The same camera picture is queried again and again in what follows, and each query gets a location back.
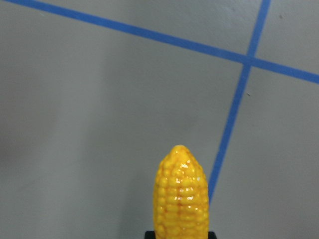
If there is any yellow toy corn cob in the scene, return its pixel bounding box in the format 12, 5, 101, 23
153, 145, 209, 239

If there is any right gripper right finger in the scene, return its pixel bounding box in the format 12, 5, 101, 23
207, 231, 216, 239

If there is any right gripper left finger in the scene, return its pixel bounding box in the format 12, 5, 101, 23
145, 231, 155, 239

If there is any brown paper table cover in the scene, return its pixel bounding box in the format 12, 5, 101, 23
0, 0, 319, 239

